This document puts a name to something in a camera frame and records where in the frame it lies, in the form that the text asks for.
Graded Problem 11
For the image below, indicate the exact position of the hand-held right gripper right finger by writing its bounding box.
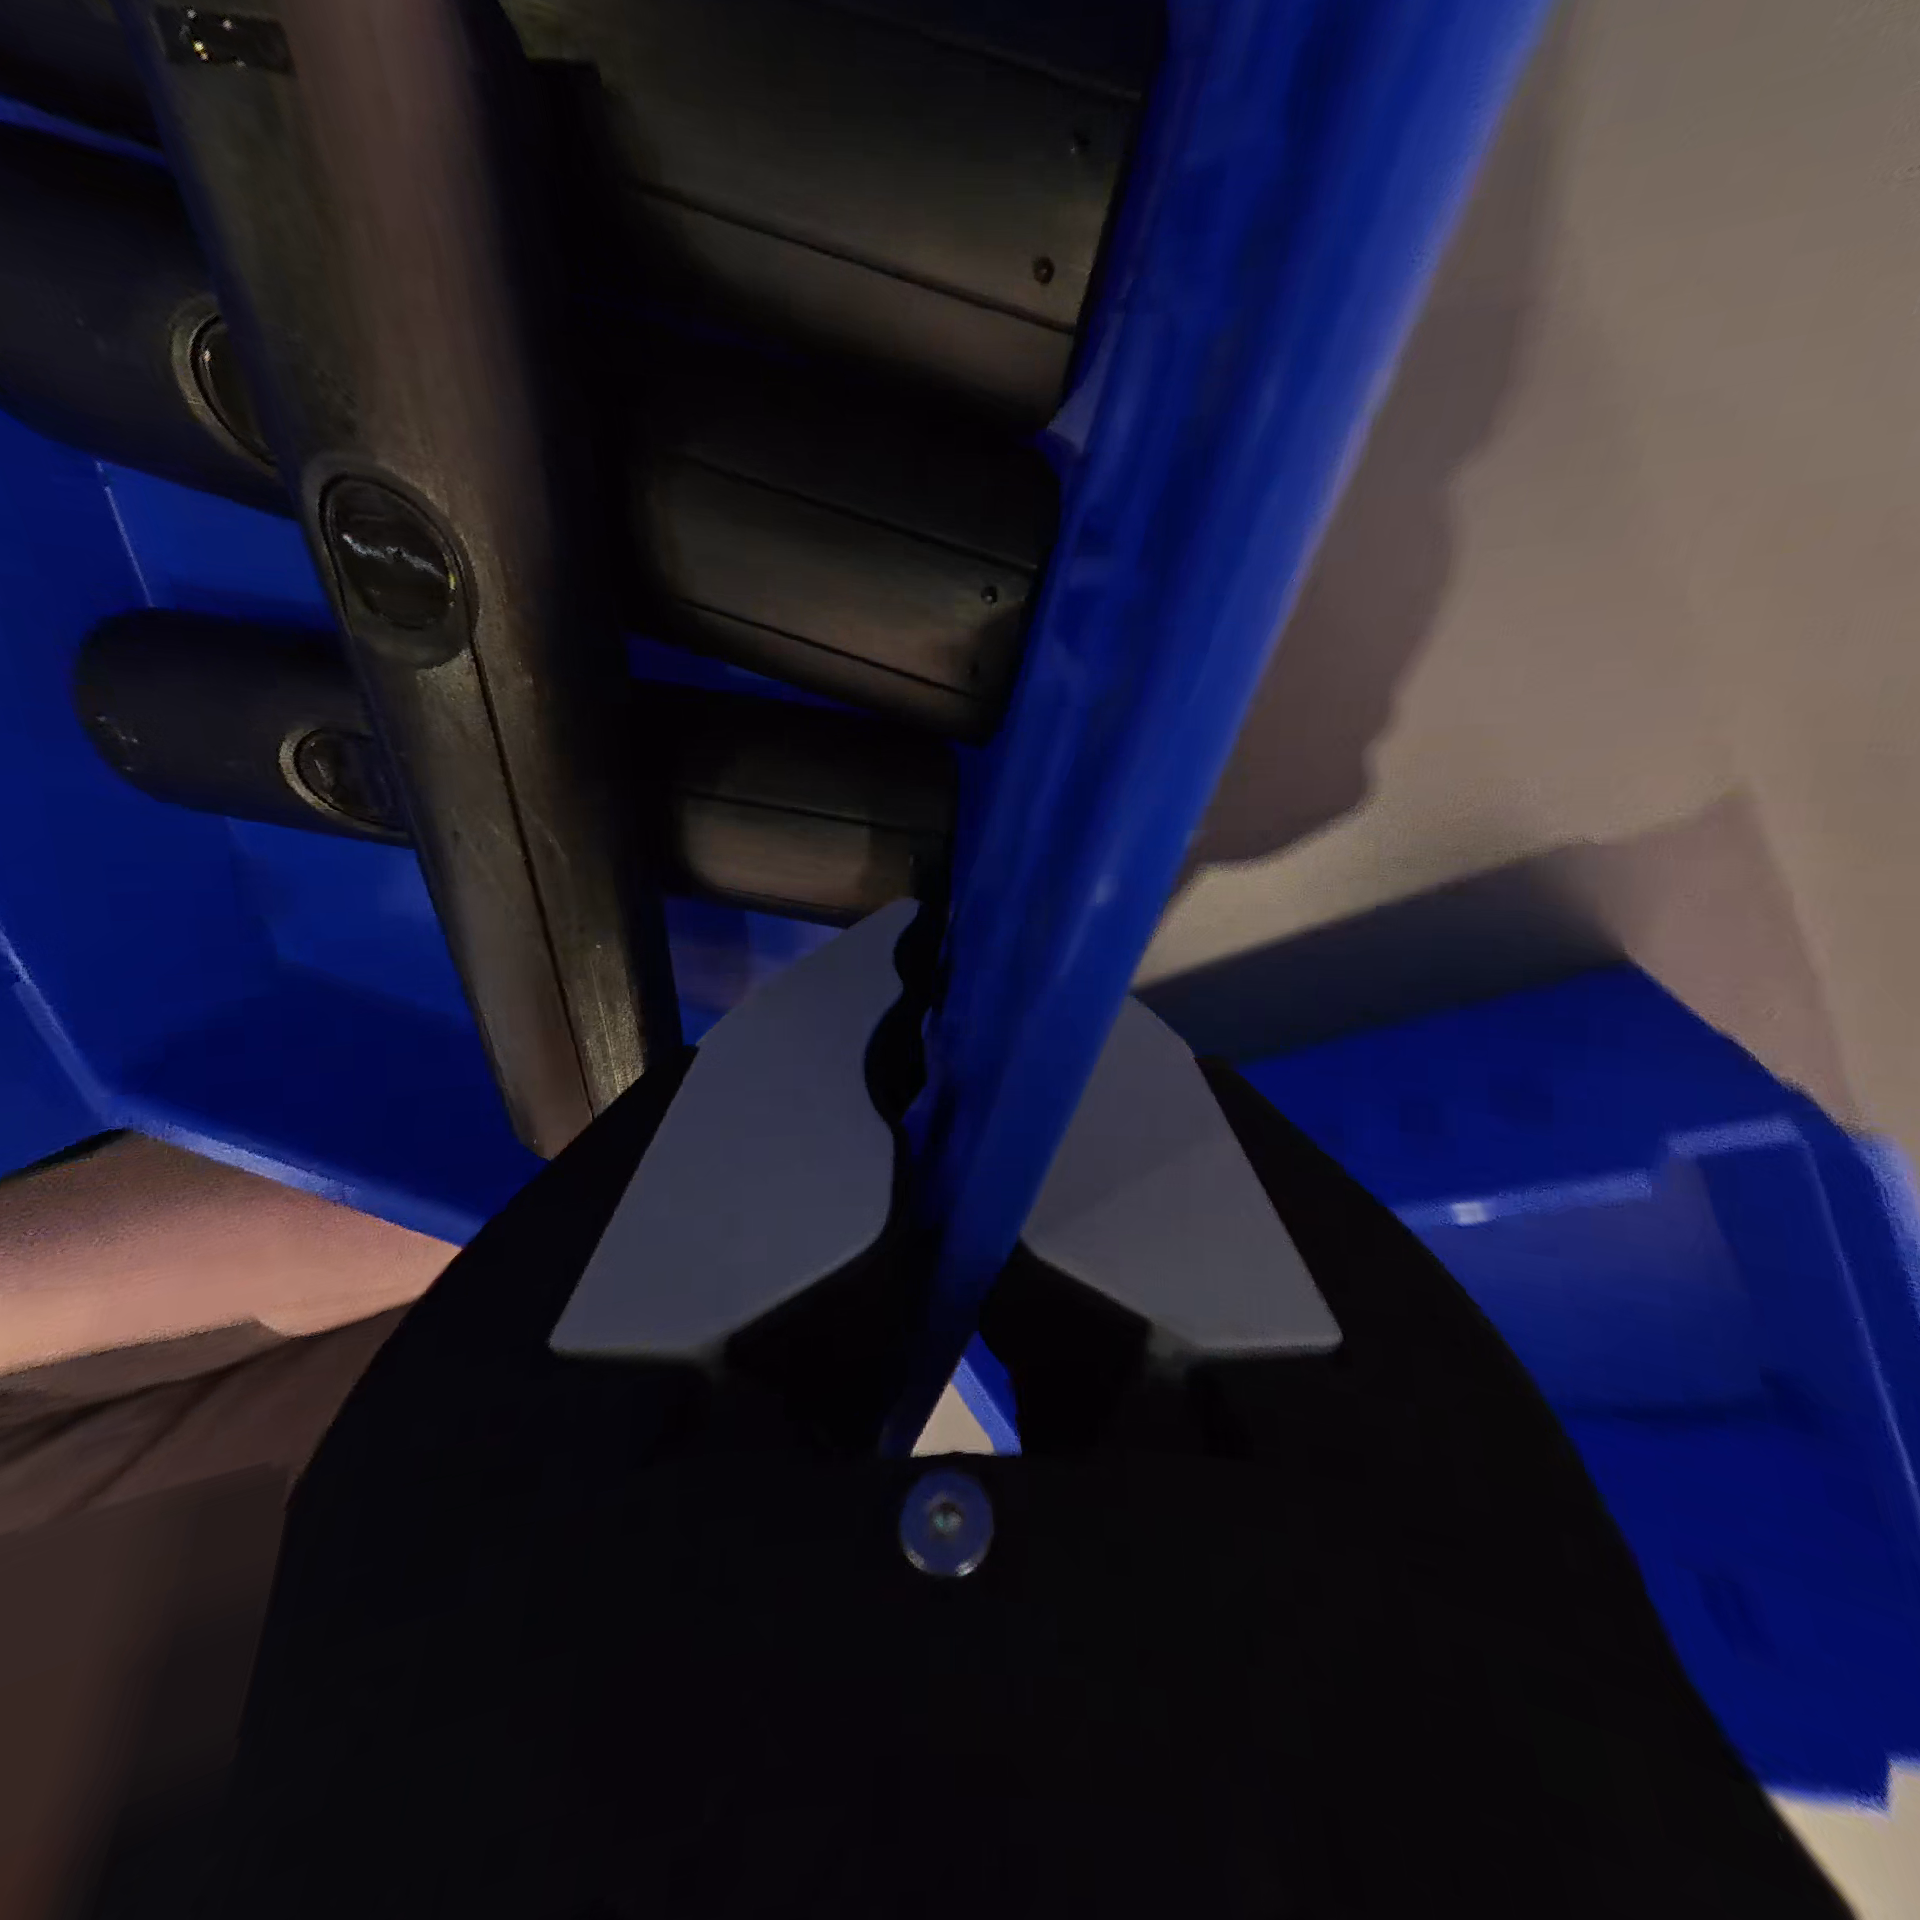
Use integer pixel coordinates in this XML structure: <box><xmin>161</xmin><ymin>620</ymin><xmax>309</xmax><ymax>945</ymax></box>
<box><xmin>1006</xmin><ymin>1000</ymin><xmax>1346</xmax><ymax>1384</ymax></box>

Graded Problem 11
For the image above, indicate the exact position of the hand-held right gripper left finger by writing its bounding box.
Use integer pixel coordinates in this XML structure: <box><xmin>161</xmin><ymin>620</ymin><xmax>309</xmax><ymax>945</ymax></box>
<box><xmin>550</xmin><ymin>902</ymin><xmax>947</xmax><ymax>1417</ymax></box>

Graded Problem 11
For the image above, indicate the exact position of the black remote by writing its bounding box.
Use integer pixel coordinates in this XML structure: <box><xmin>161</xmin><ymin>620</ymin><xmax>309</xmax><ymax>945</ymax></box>
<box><xmin>134</xmin><ymin>0</ymin><xmax>686</xmax><ymax>1164</ymax></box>
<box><xmin>76</xmin><ymin>611</ymin><xmax>962</xmax><ymax>926</ymax></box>
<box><xmin>0</xmin><ymin>136</ymin><xmax>1058</xmax><ymax>730</ymax></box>
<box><xmin>496</xmin><ymin>0</ymin><xmax>1178</xmax><ymax>408</ymax></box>

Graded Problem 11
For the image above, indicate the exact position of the blue plastic bin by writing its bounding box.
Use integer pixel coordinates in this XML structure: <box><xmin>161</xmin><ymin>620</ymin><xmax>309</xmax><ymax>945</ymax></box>
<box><xmin>0</xmin><ymin>0</ymin><xmax>1562</xmax><ymax>1457</ymax></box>
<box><xmin>1157</xmin><ymin>960</ymin><xmax>1920</xmax><ymax>1817</ymax></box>

